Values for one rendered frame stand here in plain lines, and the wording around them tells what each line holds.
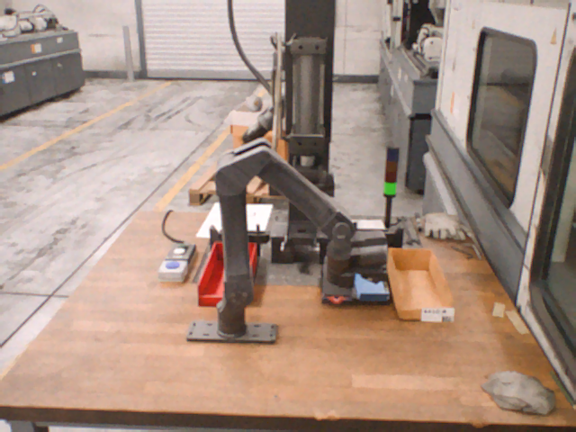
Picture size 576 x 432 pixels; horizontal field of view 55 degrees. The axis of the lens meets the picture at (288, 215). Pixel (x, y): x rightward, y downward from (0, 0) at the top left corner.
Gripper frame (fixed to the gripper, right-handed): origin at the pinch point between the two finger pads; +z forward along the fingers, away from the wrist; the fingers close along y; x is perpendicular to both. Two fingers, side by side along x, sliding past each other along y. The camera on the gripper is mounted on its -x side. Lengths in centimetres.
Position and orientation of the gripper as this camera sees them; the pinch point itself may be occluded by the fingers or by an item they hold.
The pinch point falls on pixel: (336, 294)
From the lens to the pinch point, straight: 135.1
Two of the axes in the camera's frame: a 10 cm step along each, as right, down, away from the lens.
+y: 0.7, -7.9, 6.1
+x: -10.0, -0.4, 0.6
